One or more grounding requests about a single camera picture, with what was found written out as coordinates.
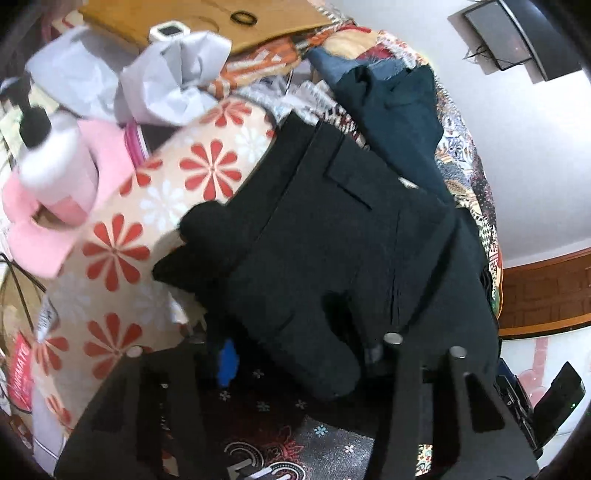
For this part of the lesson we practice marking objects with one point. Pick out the white door pink pattern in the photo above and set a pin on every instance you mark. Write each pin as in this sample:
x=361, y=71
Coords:
x=540, y=360

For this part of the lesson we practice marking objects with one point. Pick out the blue jeans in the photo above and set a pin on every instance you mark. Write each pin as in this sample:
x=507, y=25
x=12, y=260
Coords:
x=332, y=64

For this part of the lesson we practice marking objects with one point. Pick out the black pants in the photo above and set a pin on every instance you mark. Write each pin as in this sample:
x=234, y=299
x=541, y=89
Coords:
x=323, y=230

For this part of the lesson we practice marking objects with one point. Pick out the red flower print pillow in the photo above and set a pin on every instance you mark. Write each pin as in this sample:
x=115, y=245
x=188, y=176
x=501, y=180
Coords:
x=198, y=161

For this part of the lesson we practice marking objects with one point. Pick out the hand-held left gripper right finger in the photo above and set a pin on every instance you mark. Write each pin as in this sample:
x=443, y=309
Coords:
x=406, y=392

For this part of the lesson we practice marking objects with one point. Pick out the small black wall monitor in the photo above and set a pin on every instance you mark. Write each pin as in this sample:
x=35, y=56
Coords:
x=494, y=32

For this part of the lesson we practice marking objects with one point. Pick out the dark teal garment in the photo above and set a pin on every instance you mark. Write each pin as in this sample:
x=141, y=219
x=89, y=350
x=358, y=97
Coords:
x=397, y=124

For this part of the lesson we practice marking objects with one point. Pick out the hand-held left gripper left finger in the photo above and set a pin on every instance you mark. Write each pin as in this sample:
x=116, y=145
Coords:
x=226, y=364

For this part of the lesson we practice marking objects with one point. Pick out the small white clock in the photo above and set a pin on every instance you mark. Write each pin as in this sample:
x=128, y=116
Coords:
x=159, y=35

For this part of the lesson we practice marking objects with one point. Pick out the pink plush cloth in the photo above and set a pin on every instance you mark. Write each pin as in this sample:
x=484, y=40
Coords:
x=106, y=147

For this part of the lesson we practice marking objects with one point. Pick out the patchwork printed blanket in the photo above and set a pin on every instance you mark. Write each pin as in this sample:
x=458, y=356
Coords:
x=466, y=152

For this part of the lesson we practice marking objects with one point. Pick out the red printed packet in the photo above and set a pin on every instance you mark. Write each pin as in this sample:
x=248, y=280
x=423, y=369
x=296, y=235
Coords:
x=21, y=374

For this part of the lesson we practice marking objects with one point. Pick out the bamboo lap desk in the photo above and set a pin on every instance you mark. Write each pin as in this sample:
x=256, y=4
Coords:
x=207, y=14

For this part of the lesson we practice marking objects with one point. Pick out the pink striped pouch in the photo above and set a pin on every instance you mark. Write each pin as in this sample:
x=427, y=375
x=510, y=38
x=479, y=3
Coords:
x=136, y=143

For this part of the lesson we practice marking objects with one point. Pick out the large black wall television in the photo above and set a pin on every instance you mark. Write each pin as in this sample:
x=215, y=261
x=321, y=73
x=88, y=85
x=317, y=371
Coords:
x=540, y=37

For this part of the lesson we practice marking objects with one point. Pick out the white bottle black pump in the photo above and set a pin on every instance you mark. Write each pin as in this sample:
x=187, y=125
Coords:
x=55, y=152

